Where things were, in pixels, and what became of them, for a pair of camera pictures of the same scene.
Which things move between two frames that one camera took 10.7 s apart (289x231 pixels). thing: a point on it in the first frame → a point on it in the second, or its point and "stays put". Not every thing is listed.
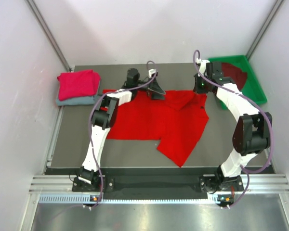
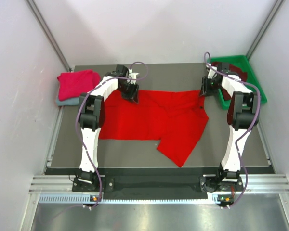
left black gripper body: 149,90 → 128,90
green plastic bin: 252,89 stays put
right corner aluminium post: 263,30 stays put
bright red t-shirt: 177,119 stays put
